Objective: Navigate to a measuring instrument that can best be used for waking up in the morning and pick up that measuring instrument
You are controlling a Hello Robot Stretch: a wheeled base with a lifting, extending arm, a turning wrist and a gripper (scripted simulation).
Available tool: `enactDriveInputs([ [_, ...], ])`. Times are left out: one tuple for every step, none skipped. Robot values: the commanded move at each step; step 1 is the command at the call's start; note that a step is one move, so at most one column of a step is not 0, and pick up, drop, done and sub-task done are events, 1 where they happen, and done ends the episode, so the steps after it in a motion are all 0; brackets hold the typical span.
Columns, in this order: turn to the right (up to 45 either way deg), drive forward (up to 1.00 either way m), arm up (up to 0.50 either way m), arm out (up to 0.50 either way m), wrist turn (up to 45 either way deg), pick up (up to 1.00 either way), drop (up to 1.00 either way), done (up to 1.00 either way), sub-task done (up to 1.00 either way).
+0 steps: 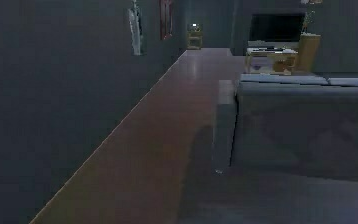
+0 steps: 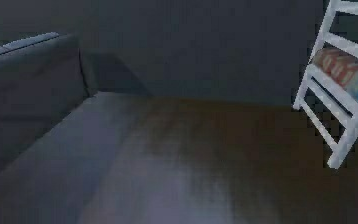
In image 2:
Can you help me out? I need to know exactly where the dark grey sofa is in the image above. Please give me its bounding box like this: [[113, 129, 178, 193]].
[[0, 31, 100, 186]]

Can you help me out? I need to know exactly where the white shelf unit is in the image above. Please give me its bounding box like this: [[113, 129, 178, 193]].
[[292, 0, 358, 170]]

